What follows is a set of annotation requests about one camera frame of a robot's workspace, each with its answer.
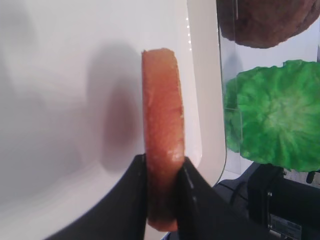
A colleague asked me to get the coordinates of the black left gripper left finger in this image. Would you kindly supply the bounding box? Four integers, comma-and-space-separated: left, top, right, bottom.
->
49, 154, 147, 240

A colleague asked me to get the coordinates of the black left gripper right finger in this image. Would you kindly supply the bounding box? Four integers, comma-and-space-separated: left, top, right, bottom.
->
175, 157, 250, 240

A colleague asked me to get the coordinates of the bun slice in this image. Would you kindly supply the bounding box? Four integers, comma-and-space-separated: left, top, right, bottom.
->
141, 48, 185, 232

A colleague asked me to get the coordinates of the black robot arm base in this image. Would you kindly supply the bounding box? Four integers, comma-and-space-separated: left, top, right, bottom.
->
213, 163, 320, 240

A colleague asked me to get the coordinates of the green lettuce leaf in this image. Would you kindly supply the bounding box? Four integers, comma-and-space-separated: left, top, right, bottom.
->
236, 60, 320, 172

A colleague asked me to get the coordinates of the right dark meat patty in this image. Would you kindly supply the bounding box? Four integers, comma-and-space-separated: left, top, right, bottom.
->
216, 0, 320, 49

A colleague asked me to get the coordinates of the white rectangular metal tray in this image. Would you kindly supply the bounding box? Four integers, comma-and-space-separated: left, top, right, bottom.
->
0, 0, 226, 240

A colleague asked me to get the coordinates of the right clear acrylic rack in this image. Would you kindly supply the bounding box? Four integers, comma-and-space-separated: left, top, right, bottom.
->
216, 0, 242, 175

